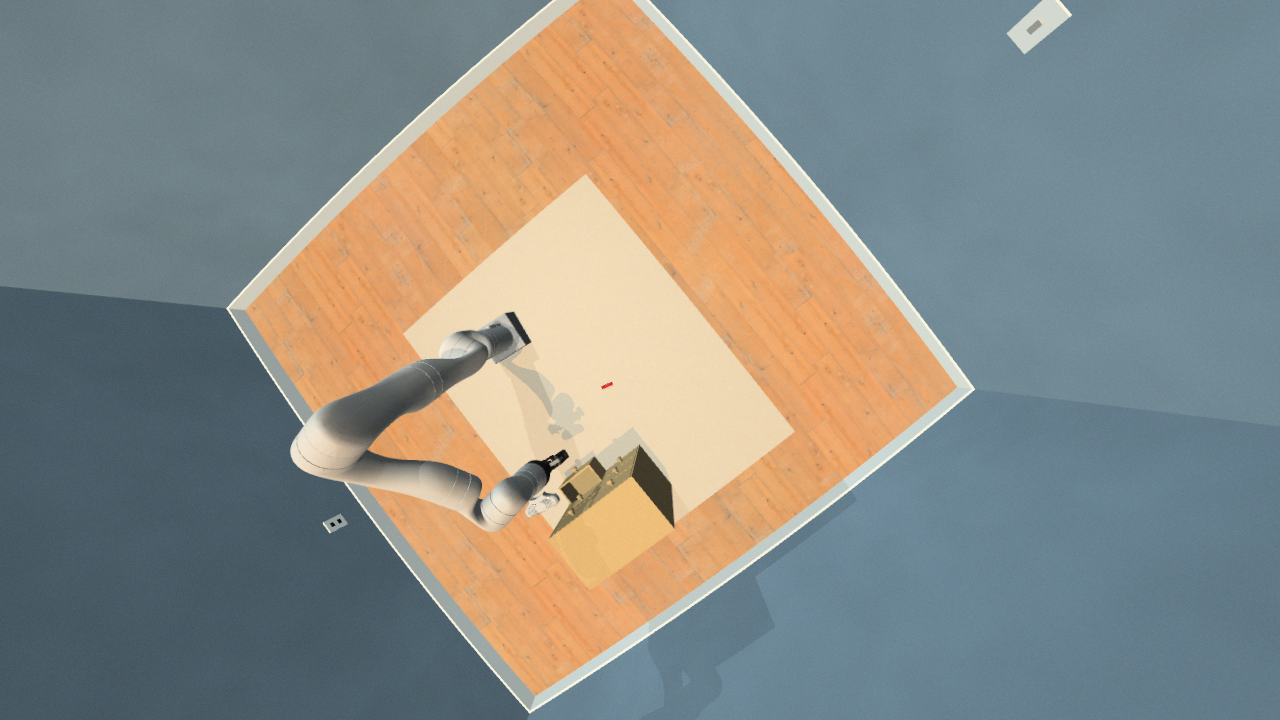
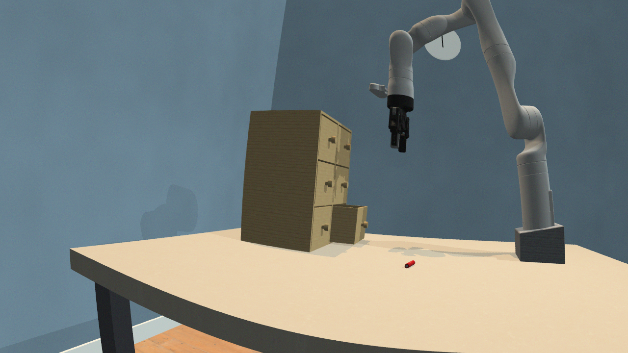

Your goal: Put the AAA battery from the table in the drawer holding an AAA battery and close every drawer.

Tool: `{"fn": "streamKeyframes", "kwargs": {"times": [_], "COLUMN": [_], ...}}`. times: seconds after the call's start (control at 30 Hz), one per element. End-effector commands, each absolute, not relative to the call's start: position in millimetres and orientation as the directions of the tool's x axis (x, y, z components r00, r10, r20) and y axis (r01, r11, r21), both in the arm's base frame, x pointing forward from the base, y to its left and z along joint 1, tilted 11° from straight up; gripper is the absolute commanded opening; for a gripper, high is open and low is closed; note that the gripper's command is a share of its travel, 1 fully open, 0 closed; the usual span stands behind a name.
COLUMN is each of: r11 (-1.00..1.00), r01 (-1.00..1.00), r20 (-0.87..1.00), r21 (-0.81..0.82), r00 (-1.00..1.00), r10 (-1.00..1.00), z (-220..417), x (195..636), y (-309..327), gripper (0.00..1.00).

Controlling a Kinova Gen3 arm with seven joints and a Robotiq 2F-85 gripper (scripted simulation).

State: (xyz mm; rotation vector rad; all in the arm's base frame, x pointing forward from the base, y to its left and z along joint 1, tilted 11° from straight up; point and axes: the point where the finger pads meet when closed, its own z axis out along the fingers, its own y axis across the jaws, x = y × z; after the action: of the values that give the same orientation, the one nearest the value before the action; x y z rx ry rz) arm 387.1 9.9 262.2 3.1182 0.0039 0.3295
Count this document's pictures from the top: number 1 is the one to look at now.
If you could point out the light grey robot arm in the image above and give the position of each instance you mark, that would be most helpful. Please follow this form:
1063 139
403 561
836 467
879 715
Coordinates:
332 441

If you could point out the tan wooden drawer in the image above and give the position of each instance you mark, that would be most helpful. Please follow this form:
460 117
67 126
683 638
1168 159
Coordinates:
584 481
618 471
621 461
614 483
581 500
572 514

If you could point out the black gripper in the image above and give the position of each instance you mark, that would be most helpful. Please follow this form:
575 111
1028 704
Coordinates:
559 458

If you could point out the brown chest of drawers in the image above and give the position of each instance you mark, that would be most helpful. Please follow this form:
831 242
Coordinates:
620 526

